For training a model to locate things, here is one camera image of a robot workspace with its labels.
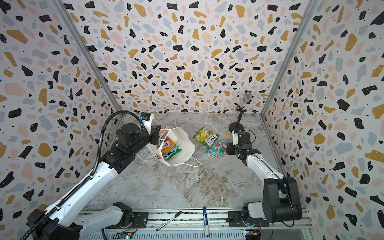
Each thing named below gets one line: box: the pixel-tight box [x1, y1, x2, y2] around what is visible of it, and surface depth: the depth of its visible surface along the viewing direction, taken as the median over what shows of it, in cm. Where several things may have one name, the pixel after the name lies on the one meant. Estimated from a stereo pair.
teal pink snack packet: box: [205, 141, 228, 158], surface depth 92 cm
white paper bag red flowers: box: [146, 127, 201, 167], surface depth 86 cm
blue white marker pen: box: [203, 206, 209, 237], surface depth 74 cm
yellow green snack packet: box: [193, 126, 220, 149], surface depth 106 cm
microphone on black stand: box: [228, 92, 252, 133], surface depth 112 cm
